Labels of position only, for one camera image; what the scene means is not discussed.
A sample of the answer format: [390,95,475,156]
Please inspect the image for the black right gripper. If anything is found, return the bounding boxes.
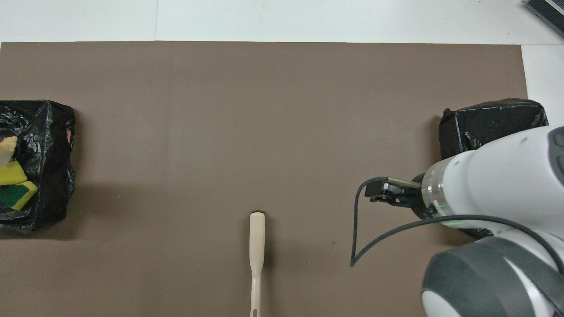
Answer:
[364,173,438,220]

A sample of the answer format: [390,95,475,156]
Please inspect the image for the beige brush black bristles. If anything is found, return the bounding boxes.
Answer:
[249,211,266,317]

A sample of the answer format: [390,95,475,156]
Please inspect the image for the notched yellow sponge piece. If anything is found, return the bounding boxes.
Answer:
[0,160,28,186]

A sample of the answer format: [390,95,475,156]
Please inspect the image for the chunky beige stone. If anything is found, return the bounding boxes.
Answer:
[0,136,19,167]

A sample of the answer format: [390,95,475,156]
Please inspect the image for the black bagged bin pink spot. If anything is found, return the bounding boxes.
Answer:
[0,100,76,232]

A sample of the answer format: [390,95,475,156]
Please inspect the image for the brown paper table mat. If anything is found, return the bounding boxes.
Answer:
[0,41,553,317]

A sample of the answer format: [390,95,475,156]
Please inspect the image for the black ribbed grille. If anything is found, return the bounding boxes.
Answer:
[523,0,564,38]

